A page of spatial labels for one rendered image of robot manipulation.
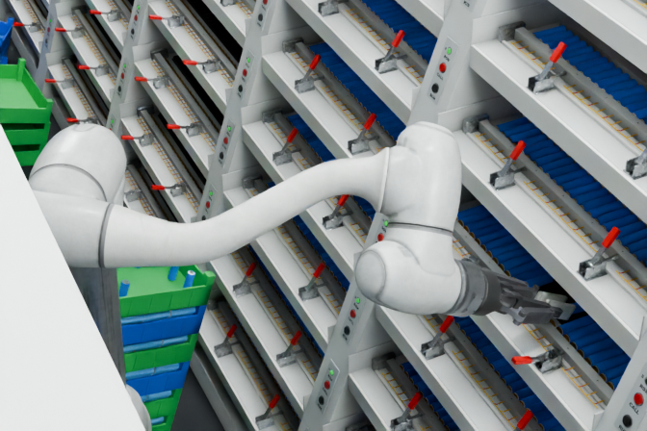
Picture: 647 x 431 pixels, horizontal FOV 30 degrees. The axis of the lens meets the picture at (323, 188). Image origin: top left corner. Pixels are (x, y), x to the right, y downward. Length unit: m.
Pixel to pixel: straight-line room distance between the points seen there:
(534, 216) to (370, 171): 0.36
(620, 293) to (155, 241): 0.72
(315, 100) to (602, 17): 0.92
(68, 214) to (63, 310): 1.38
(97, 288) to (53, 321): 1.64
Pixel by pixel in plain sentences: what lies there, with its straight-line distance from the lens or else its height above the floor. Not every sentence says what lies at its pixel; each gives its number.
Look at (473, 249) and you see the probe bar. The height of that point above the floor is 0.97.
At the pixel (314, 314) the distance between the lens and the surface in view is 2.65.
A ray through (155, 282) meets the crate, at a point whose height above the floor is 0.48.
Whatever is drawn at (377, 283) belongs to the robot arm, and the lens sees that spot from 1.78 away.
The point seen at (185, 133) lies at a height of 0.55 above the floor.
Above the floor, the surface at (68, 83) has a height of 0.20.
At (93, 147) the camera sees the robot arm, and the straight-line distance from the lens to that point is 1.98.
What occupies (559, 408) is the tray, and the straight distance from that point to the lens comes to 2.02.
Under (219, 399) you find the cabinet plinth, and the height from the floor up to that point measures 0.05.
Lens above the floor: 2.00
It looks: 27 degrees down
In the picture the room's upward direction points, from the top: 18 degrees clockwise
